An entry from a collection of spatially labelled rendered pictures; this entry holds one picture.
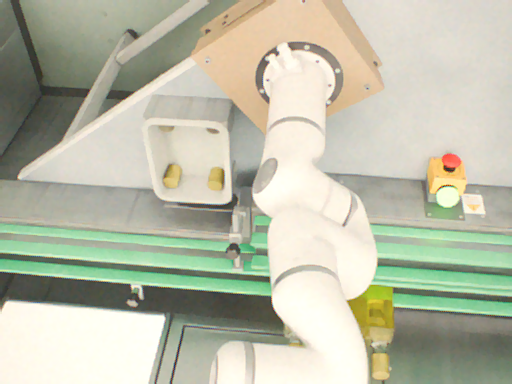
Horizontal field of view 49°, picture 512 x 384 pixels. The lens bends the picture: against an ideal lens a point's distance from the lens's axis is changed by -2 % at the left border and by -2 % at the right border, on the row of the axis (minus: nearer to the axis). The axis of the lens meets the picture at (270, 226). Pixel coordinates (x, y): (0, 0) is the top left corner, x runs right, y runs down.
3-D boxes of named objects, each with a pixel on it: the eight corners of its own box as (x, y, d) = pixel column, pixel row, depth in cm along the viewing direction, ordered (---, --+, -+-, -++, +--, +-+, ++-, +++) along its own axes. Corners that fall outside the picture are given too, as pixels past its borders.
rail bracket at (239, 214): (236, 242, 128) (227, 287, 120) (232, 188, 116) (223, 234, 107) (249, 243, 128) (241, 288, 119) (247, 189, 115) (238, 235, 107)
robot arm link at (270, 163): (287, 103, 84) (280, 181, 75) (350, 146, 90) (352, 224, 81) (248, 138, 91) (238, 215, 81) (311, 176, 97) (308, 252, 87)
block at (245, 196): (239, 214, 131) (235, 237, 127) (238, 184, 124) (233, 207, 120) (254, 215, 131) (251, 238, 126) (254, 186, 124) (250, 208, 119)
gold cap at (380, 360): (389, 360, 114) (390, 380, 111) (372, 361, 115) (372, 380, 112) (388, 351, 112) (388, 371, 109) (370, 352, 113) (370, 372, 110)
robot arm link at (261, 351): (260, 258, 65) (268, 363, 54) (371, 272, 68) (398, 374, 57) (236, 331, 74) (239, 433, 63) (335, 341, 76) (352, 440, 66)
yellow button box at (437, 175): (424, 179, 126) (426, 202, 121) (431, 153, 121) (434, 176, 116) (455, 181, 126) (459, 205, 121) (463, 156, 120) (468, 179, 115)
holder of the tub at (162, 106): (168, 189, 137) (160, 212, 132) (151, 94, 117) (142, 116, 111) (238, 194, 136) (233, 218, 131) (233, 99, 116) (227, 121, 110)
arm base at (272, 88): (242, 51, 96) (232, 110, 86) (309, 24, 91) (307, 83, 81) (283, 115, 107) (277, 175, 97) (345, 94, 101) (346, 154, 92)
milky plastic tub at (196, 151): (164, 174, 133) (155, 200, 127) (150, 94, 116) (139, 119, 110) (237, 179, 132) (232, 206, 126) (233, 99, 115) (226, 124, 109)
